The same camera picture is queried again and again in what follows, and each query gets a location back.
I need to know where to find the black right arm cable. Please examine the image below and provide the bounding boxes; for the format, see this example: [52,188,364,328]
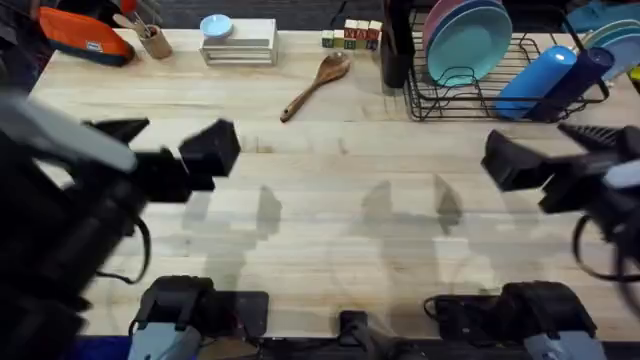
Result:
[571,213,640,284]

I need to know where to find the black wire dish rack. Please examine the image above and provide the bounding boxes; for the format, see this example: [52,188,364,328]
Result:
[402,3,612,124]

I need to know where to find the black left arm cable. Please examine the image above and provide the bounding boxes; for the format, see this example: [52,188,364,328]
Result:
[93,215,153,286]

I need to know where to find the bright blue cup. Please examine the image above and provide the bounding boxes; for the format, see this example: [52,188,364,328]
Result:
[494,45,578,121]

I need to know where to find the orange zip bag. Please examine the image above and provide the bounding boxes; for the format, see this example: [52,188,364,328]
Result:
[36,5,137,69]

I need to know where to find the teal cloth bag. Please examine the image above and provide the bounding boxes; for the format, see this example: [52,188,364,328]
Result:
[566,0,640,35]

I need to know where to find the small wooden spoon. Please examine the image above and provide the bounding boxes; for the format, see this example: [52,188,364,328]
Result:
[111,12,147,39]

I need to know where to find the dark navy cup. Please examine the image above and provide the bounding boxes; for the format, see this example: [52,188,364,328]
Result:
[528,46,617,124]

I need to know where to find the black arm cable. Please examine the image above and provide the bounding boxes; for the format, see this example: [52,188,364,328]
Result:
[93,215,153,286]
[571,213,640,284]

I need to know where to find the light blue plate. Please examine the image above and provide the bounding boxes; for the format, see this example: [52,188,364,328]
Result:
[598,31,640,82]

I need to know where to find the pink plate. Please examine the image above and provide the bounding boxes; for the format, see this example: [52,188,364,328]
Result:
[421,0,501,51]

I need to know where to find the pale green plate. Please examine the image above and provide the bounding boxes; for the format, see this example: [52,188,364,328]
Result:
[581,18,640,49]

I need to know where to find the large wooden spoon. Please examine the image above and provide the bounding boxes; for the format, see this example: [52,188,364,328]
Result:
[279,50,353,124]

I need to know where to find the small light blue dish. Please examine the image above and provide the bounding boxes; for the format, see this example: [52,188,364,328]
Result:
[199,13,235,41]

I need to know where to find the wooden utensil cup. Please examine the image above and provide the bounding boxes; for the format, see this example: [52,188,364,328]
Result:
[137,24,174,61]

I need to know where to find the white wooden box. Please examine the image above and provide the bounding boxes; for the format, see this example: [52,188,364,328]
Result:
[198,18,280,68]

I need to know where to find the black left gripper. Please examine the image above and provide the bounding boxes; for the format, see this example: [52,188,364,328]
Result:
[82,116,242,204]

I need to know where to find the toy letter blocks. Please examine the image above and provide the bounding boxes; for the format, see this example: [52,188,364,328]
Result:
[320,18,384,52]

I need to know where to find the teal plate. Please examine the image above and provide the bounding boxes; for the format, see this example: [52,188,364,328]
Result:
[426,5,514,88]

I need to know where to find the black cutlery holder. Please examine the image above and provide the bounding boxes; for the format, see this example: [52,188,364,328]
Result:
[379,0,417,90]

